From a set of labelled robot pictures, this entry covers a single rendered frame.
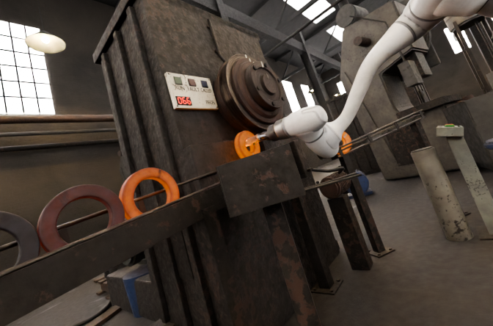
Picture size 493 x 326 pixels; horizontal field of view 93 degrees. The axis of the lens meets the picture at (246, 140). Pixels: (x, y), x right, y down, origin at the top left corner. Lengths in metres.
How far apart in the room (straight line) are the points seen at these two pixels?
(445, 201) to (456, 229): 0.15
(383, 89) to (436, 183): 2.31
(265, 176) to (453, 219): 1.31
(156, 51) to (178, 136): 0.42
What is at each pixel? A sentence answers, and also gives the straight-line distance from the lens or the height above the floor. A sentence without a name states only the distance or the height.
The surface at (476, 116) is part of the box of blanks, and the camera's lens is 3.01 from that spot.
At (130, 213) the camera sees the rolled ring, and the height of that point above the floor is 0.67.
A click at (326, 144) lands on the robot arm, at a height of 0.70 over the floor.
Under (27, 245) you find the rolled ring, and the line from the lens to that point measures 0.73.
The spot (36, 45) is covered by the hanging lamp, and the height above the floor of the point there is 4.37.
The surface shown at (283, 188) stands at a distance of 0.61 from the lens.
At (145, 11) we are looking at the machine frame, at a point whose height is 1.58.
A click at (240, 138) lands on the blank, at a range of 1.10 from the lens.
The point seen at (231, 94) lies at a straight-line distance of 1.17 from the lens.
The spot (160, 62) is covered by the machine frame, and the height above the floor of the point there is 1.30.
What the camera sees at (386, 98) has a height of 1.12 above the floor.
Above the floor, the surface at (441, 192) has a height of 0.27.
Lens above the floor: 0.67
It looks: 9 degrees up
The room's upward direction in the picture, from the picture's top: 18 degrees counter-clockwise
